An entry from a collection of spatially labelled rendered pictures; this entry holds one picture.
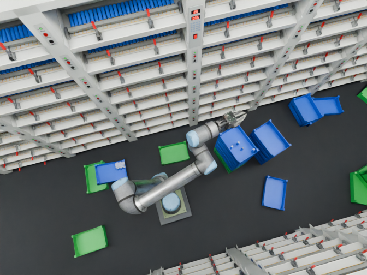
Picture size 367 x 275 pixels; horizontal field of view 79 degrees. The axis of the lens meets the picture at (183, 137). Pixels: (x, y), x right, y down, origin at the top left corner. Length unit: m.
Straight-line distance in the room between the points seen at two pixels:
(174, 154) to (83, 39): 1.54
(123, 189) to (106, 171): 1.04
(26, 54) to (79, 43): 0.27
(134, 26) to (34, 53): 0.51
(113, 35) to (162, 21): 0.26
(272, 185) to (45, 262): 2.36
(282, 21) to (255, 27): 0.17
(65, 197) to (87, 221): 0.36
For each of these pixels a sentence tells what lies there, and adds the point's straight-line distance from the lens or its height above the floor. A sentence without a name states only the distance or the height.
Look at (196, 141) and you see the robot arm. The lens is 1.20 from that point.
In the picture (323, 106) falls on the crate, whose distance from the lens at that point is 3.04.
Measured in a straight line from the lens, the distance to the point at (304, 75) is 2.50.
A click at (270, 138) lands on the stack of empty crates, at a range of 2.28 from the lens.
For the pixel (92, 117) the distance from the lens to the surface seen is 2.01.
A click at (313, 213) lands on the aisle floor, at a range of 2.66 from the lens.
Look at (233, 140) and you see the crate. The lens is 2.02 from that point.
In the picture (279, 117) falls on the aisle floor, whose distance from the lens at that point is 2.77.
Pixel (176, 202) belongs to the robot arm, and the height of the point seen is 0.41.
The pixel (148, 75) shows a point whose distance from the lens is 1.58.
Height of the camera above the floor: 2.37
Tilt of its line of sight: 71 degrees down
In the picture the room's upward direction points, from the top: 6 degrees counter-clockwise
